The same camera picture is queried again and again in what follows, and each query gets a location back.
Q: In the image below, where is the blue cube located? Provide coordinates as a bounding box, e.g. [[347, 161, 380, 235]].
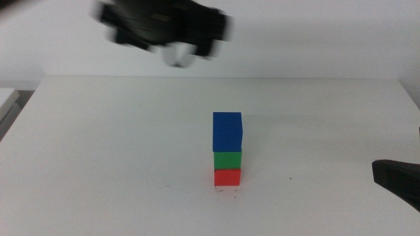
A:
[[212, 111, 244, 153]]

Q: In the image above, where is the green cube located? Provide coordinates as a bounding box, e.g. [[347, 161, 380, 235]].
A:
[[213, 151, 243, 170]]

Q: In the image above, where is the red cube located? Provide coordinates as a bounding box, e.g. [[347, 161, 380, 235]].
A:
[[214, 168, 242, 187]]

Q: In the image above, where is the white side table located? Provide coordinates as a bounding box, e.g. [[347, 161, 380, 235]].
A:
[[0, 87, 22, 140]]

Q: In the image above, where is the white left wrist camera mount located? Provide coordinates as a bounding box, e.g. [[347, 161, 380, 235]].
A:
[[162, 43, 198, 69]]

